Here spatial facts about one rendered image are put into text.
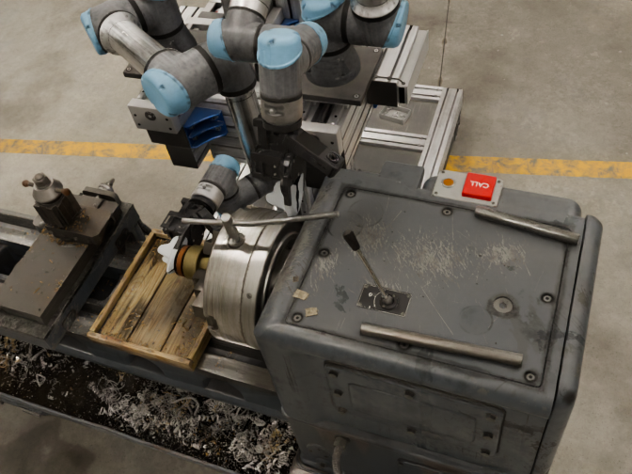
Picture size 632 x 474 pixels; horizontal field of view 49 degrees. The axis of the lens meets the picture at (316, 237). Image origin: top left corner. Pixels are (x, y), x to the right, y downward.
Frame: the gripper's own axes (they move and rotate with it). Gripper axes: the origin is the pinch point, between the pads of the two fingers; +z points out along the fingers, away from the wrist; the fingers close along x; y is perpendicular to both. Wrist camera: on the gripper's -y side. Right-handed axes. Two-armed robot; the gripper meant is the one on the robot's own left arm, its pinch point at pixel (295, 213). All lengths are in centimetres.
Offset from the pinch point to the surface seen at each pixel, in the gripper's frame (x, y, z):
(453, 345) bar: 15.0, -35.5, 10.1
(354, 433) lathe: 6, -15, 51
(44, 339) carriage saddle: 10, 66, 46
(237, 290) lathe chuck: 7.7, 10.2, 16.2
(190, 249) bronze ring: -5.6, 29.5, 19.5
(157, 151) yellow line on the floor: -156, 144, 86
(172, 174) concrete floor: -144, 129, 90
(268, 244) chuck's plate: -0.3, 6.5, 8.9
